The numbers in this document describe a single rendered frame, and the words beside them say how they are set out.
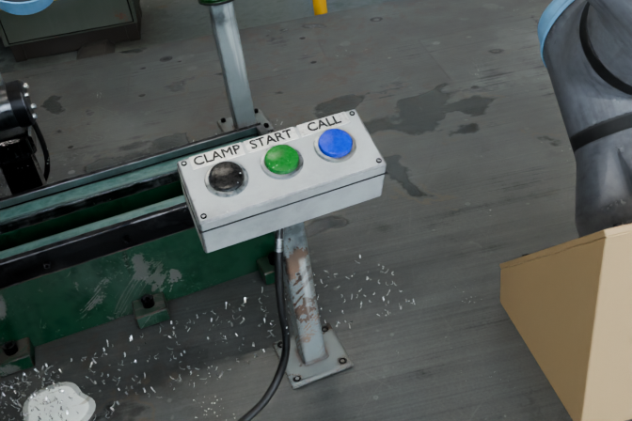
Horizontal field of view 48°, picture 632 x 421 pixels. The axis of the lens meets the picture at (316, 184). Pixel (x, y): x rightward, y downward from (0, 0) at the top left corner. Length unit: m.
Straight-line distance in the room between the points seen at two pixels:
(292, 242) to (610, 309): 0.28
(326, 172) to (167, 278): 0.34
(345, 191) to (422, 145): 0.51
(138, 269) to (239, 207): 0.30
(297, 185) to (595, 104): 0.29
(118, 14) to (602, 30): 3.45
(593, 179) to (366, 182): 0.21
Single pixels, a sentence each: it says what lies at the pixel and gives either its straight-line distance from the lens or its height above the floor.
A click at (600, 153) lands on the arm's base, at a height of 1.02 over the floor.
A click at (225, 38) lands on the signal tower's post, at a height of 0.97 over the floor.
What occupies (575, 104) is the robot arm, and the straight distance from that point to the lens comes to 0.72.
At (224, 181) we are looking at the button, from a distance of 0.60.
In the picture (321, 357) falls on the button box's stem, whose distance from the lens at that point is 0.79.
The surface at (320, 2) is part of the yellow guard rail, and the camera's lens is 3.11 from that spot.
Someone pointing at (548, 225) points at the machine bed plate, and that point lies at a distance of 0.96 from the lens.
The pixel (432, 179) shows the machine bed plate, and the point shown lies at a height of 0.80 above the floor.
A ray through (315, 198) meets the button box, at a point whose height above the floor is 1.04.
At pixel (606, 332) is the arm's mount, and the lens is 0.65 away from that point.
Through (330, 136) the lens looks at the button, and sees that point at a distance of 0.63.
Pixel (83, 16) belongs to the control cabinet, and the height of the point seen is 0.19.
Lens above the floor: 1.39
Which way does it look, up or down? 34 degrees down
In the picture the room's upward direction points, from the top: 9 degrees counter-clockwise
